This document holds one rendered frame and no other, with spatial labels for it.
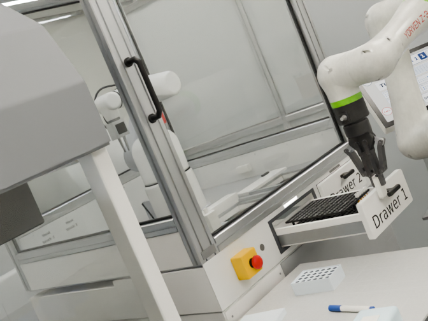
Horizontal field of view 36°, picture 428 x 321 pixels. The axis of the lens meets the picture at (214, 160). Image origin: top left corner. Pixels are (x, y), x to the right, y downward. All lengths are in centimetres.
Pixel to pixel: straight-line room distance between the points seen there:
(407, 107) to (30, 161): 132
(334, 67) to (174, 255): 69
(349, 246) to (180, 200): 81
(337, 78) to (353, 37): 184
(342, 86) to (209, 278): 65
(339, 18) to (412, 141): 162
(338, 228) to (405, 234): 198
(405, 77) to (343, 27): 152
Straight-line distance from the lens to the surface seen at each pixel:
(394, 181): 205
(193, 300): 192
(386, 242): 263
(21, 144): 124
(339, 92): 185
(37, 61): 134
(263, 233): 203
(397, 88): 220
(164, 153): 179
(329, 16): 370
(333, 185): 235
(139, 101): 178
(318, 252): 224
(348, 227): 193
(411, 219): 387
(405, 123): 218
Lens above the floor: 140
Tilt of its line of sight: 6 degrees down
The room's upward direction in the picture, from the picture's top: 23 degrees counter-clockwise
